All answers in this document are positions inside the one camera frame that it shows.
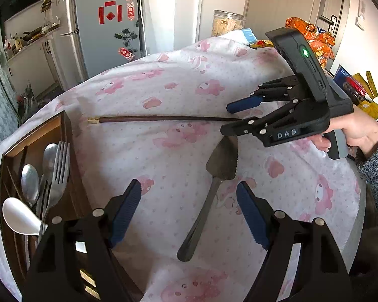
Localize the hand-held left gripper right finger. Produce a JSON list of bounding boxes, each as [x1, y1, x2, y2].
[[236, 180, 351, 302]]

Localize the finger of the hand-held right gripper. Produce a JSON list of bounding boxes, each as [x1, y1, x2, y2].
[[220, 100, 303, 136], [226, 75, 300, 114]]

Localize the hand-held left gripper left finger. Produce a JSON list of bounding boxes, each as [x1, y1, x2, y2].
[[22, 179, 142, 302]]

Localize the metal pie server black handle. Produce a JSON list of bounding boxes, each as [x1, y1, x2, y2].
[[177, 135, 239, 262]]

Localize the wooden utensil tray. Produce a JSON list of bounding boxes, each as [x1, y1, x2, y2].
[[0, 110, 101, 302]]

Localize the dark wooden chopstick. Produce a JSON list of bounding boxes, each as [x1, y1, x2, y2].
[[87, 116, 244, 125]]

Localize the metal fork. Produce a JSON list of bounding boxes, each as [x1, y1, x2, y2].
[[37, 141, 71, 238]]

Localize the metal spoon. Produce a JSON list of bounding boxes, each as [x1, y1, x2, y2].
[[38, 143, 59, 214], [21, 164, 40, 209]]

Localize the white ceramic spoon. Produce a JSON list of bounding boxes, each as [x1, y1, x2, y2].
[[2, 197, 48, 237]]

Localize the person's right forearm grey sleeve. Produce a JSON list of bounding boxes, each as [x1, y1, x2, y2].
[[355, 120, 378, 224]]

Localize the person's right hand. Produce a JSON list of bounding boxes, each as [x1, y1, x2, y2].
[[313, 106, 378, 155]]

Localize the blue printed box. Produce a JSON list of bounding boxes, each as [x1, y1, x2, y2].
[[332, 64, 367, 103]]

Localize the orange snack bags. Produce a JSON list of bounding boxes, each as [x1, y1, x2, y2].
[[284, 17, 336, 70]]

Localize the yellow snack bag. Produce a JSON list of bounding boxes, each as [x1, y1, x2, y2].
[[351, 71, 378, 118]]

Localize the blue white packet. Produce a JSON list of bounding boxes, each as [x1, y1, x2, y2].
[[236, 27, 258, 47]]

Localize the clear plastic food jar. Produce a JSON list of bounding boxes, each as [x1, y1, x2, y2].
[[211, 10, 247, 39]]

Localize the pink printed tablecloth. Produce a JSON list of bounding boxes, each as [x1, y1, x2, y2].
[[0, 36, 368, 302]]

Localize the plastic bag on floor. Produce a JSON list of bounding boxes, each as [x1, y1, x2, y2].
[[16, 81, 40, 123]]

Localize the silver refrigerator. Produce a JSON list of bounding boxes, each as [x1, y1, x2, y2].
[[56, 0, 147, 83]]

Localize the kitchen counter with bottles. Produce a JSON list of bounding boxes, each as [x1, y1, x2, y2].
[[3, 0, 68, 90]]

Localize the white door with handle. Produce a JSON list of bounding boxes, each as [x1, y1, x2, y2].
[[313, 0, 352, 40]]

